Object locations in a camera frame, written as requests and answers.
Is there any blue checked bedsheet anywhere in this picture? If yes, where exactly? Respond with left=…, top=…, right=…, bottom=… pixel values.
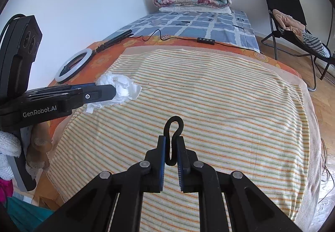
left=105, top=8, right=260, bottom=52

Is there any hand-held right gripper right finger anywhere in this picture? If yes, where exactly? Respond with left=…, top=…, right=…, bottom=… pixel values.
left=176, top=136, right=304, bottom=232

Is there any white ring light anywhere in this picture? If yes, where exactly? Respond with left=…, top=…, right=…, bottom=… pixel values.
left=55, top=48, right=93, bottom=84

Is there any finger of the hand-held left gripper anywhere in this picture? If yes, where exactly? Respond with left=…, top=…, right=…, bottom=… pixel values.
left=71, top=84, right=116, bottom=106
left=70, top=83, right=98, bottom=90

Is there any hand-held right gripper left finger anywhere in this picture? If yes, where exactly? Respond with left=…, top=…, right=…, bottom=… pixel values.
left=34, top=135, right=168, bottom=232

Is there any black tripod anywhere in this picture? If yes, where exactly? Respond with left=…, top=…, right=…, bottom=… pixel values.
left=93, top=29, right=134, bottom=52

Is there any brown bed frame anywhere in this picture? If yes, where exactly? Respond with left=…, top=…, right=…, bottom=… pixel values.
left=26, top=121, right=63, bottom=209

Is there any pink cloth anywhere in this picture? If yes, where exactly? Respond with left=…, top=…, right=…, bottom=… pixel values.
left=273, top=9, right=307, bottom=36

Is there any striped towel blanket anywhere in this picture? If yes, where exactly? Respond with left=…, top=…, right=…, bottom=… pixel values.
left=47, top=47, right=322, bottom=232

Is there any grey striped cloth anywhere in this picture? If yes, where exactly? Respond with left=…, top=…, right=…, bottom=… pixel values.
left=301, top=32, right=331, bottom=58

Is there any pink clothing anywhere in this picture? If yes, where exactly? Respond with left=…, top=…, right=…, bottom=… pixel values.
left=0, top=178, right=13, bottom=204

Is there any orange blanket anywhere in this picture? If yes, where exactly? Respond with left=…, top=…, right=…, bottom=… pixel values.
left=48, top=36, right=301, bottom=143

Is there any black looped strap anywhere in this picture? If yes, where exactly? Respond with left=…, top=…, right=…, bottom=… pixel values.
left=164, top=116, right=183, bottom=167

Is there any person's left hand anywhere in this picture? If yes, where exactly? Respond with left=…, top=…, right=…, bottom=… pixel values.
left=0, top=130, right=22, bottom=180

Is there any black folding chair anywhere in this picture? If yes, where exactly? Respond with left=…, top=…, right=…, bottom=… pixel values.
left=260, top=0, right=335, bottom=91

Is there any black cable with inline remote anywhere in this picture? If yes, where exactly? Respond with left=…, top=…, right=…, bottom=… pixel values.
left=131, top=29, right=261, bottom=52

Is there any white tissue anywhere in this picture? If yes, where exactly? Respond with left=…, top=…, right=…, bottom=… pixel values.
left=83, top=73, right=142, bottom=115

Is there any teal cloth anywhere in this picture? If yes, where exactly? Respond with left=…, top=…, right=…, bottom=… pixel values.
left=5, top=193, right=55, bottom=232

